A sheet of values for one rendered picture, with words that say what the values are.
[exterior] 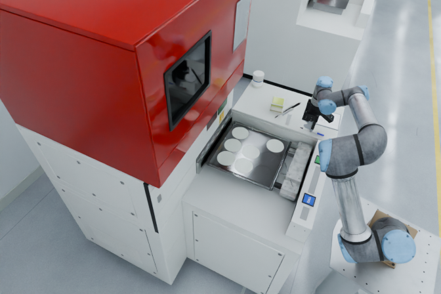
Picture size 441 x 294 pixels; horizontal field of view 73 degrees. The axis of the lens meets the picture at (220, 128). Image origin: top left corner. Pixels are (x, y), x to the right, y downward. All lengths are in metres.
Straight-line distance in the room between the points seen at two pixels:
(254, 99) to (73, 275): 1.69
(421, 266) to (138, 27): 1.54
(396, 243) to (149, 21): 1.14
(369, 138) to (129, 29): 0.84
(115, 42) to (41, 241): 2.07
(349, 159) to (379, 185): 1.91
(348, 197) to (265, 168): 0.55
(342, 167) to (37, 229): 2.23
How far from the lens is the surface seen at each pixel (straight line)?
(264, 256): 1.68
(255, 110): 1.84
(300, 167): 1.71
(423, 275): 1.73
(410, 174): 3.28
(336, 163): 1.14
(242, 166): 1.62
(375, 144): 1.15
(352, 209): 1.26
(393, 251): 1.37
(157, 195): 1.28
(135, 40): 0.76
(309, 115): 1.67
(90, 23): 0.85
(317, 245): 2.52
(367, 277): 1.60
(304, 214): 1.46
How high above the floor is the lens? 2.18
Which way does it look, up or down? 46 degrees down
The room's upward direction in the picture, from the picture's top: 4 degrees clockwise
